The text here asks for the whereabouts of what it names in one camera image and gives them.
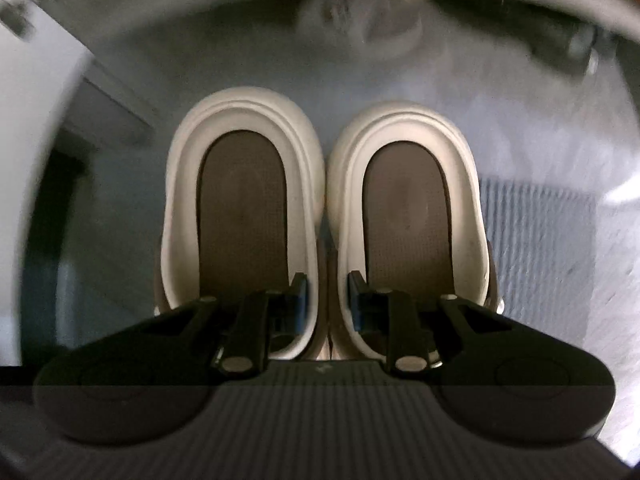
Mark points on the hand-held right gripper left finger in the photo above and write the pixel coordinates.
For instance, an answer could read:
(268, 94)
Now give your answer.
(298, 305)

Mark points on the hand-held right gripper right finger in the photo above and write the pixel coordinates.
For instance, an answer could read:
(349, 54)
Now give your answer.
(357, 305)

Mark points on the grey striped floor mat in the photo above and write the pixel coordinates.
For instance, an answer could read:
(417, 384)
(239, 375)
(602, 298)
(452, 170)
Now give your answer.
(540, 250)

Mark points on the white cabinet door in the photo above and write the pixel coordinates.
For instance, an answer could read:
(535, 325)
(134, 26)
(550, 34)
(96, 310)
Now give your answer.
(35, 160)

